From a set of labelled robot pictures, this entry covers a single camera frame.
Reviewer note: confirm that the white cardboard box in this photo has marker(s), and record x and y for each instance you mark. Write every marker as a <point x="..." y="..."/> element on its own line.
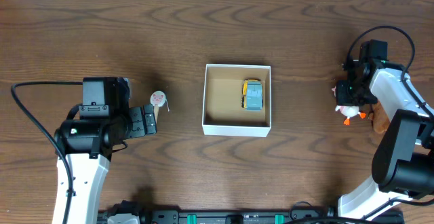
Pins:
<point x="222" y="113"/>

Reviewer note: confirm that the yellow grey toy truck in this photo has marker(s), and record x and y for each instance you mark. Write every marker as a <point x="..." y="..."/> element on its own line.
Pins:
<point x="252" y="99"/>

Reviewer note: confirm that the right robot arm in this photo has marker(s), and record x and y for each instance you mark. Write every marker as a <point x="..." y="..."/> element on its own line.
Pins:
<point x="399" y="174"/>

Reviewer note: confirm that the brown plush with orange top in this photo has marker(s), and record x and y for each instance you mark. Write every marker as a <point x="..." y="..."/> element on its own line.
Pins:
<point x="379" y="118"/>

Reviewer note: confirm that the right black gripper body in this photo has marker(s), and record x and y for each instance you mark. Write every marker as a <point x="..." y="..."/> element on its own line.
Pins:
<point x="353" y="94"/>

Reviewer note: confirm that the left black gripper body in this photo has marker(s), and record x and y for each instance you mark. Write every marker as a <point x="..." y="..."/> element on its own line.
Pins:
<point x="149" y="123"/>

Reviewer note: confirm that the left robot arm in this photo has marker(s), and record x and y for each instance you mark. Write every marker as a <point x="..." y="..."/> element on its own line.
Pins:
<point x="87" y="137"/>

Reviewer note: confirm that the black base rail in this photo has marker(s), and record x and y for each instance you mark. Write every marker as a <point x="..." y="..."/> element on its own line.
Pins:
<point x="302" y="212"/>

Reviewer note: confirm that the pink duck toy with hat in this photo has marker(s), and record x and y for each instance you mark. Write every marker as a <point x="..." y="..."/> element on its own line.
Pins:
<point x="349" y="112"/>

